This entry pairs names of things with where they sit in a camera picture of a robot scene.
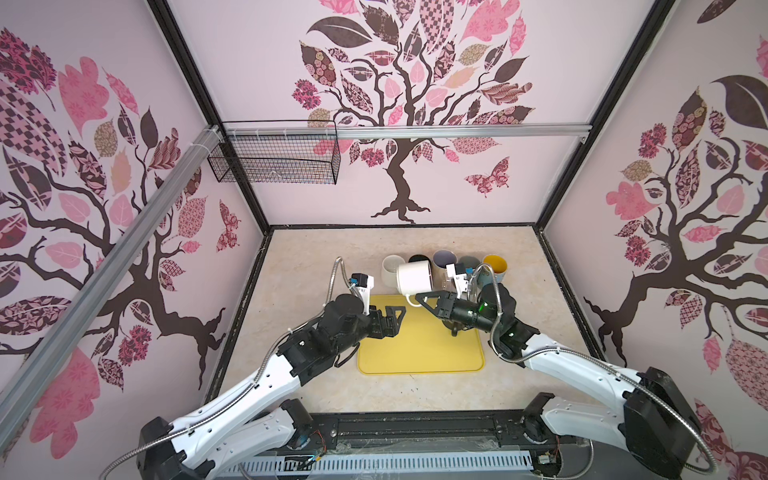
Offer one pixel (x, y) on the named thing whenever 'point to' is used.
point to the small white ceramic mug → (414, 278)
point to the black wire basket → (279, 160)
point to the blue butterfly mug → (498, 266)
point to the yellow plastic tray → (425, 343)
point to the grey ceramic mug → (470, 261)
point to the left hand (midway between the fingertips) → (392, 315)
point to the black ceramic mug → (420, 257)
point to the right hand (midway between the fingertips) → (418, 296)
